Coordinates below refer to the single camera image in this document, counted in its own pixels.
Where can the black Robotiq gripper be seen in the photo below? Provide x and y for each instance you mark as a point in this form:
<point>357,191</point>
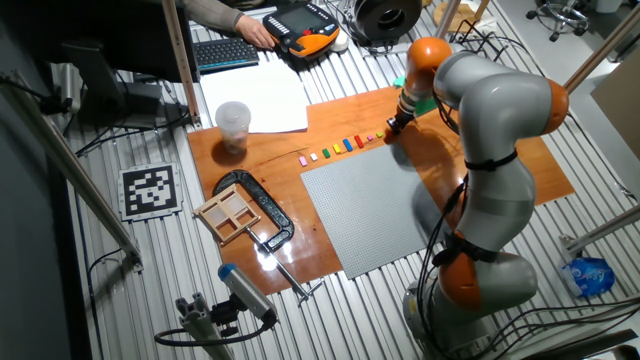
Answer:
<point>402,121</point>

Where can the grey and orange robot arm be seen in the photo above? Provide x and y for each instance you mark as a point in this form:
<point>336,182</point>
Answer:
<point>500,115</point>

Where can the forearm in grey sleeve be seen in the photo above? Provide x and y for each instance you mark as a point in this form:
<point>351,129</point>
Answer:
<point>210,12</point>

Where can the long red Lego brick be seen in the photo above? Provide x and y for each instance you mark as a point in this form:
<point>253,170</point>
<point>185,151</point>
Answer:
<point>359,141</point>

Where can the long blue Lego brick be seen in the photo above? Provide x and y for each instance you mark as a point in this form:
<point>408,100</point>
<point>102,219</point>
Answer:
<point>347,145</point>

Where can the yellow Lego brick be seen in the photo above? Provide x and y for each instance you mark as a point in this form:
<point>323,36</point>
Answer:
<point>337,148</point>

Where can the dark green Lego brick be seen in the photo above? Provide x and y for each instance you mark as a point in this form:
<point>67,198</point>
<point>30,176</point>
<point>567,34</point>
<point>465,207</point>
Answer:
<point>326,153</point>

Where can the grey Lego baseplate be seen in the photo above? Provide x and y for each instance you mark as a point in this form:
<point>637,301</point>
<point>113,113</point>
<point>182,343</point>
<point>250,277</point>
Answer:
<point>360,210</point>

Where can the light pink Lego brick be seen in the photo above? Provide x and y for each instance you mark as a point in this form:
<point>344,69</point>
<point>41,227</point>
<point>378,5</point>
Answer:
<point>303,161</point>

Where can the person's bare hand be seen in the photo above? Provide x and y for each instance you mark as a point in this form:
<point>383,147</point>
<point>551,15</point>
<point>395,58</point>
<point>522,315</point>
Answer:
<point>256,32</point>

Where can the glossy wooden work board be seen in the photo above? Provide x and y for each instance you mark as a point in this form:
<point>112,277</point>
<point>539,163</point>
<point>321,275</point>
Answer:
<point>350,115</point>

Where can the white computer mouse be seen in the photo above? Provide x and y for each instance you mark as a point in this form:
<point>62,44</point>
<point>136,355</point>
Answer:
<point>341,42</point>

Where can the black round spool device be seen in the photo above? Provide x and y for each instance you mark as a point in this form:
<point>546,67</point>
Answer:
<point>387,20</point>

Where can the orange and black teach pendant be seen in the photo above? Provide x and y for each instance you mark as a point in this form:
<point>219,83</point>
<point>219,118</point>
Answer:
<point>305,30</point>

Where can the white printed paper sheet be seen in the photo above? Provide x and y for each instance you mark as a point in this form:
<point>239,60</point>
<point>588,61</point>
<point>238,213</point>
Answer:
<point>260,100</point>

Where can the clear plastic lidded cup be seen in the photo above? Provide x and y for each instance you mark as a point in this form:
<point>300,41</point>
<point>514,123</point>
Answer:
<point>233,127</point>

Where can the black metal C-clamp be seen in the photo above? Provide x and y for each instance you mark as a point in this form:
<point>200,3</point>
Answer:
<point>235,175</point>

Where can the black computer keyboard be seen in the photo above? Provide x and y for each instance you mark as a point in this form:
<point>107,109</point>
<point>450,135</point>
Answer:
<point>225,54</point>

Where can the wooden divided tray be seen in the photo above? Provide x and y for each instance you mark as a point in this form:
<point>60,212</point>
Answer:
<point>227,215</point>

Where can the black wheeled office stool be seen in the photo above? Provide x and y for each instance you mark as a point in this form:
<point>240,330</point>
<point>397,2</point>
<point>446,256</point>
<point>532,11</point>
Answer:
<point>560,15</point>

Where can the brown cardboard panel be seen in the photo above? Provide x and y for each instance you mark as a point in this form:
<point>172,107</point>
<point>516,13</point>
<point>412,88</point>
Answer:
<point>620,100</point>

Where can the blue plastic bag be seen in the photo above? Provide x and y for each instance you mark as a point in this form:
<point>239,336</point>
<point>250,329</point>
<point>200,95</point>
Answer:
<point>589,277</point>

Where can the black white fiducial marker plate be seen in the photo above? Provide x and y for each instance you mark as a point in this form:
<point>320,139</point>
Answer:
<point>150,190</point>

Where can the black computer monitor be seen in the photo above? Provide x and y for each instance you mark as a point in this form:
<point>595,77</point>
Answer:
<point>125,40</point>

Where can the grey camera with blue cap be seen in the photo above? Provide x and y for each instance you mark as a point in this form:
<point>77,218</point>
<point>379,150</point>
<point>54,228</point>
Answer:
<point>247,292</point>

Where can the slanted aluminium frame post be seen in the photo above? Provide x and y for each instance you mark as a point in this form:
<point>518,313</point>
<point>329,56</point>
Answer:
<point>600,50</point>

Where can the brown upright frame post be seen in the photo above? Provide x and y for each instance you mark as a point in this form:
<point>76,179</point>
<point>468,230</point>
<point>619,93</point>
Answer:
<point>180,60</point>

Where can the short aluminium frame beam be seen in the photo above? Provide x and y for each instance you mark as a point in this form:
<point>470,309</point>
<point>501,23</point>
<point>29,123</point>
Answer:
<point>605,227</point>

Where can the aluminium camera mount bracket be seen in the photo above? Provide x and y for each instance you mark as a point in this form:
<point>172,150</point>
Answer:
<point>200,320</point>

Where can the long slanted aluminium frame beam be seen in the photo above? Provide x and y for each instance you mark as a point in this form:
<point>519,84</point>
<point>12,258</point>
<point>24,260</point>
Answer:
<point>65,160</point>

